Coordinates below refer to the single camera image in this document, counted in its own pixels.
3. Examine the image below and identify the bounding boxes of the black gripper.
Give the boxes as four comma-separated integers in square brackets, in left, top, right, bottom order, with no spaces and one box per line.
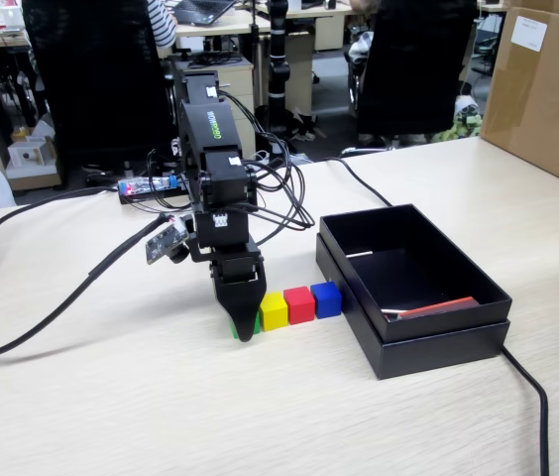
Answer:
[189,236,267,344]

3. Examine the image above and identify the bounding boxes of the green wooden cube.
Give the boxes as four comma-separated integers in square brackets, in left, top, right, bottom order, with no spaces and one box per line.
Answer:
[228,310,263,340]

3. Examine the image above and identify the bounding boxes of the yellow wooden cube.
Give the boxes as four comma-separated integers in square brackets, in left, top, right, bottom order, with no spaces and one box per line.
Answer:
[259,291,289,331]

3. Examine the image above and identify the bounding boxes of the red wooden cube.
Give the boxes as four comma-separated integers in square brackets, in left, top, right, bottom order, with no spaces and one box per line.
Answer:
[282,286,317,325]

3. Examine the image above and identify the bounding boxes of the blue wooden cube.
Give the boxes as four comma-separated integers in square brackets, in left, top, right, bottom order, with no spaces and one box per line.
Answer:
[309,281,344,319]

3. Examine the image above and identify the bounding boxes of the black cardboard box tray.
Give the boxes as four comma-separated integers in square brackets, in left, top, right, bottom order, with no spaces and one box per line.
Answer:
[318,202,514,344]

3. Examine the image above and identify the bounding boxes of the black open box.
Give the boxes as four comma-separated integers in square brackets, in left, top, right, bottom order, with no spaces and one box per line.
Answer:
[314,232,511,382]

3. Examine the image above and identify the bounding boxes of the small white cardboard box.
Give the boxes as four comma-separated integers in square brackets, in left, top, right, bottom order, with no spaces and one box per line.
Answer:
[6,138,58,179]

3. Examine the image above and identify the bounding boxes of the large brown cardboard box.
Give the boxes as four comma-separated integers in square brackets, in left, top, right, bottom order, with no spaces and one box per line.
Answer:
[479,0,559,197]

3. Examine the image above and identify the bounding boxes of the circuit board with red LED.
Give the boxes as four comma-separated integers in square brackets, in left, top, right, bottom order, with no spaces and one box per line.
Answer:
[117,176,181,197]

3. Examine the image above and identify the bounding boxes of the beige drawer cabinet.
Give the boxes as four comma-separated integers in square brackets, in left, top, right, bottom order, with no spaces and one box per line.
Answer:
[172,53,257,161]

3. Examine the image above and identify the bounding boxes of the black mesh office chair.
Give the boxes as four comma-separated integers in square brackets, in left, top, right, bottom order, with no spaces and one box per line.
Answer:
[20,0,177,176]
[353,0,480,146]

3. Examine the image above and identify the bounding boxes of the green plush toy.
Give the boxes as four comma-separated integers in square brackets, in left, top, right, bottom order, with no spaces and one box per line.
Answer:
[432,96,483,144]

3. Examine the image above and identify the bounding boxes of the light wood office desk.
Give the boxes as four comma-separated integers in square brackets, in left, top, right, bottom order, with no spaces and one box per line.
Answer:
[158,2,356,108]

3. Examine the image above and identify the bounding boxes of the person in striped shirt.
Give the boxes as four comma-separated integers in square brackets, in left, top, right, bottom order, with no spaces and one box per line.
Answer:
[148,0,179,49]

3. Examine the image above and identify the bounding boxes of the open black laptop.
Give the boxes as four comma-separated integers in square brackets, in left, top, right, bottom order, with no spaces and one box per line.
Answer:
[172,0,237,27]

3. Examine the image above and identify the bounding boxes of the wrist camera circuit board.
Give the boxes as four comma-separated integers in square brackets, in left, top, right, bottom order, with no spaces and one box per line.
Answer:
[144,216,195,267]

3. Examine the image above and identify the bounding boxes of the thin black servo wires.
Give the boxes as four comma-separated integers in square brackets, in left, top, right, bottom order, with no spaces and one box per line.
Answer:
[219,88,317,232]

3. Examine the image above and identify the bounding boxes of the thick black camera cable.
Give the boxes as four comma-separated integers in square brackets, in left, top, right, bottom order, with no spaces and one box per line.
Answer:
[0,185,181,359]

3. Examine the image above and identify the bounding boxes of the thick black table cable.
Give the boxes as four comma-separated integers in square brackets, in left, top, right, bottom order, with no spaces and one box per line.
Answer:
[321,157,551,476]

